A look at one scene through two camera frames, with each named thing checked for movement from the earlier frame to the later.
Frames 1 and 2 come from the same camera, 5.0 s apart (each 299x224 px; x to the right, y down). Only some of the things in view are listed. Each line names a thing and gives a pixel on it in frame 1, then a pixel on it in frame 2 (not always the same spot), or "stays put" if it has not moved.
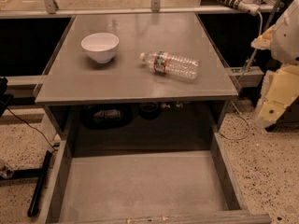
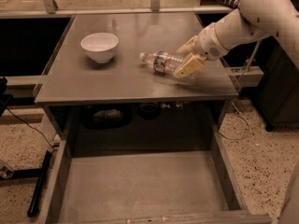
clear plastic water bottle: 162,63 stays put
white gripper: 286,39 to 207,46
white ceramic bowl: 101,47 stays put
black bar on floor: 36,192 stays put
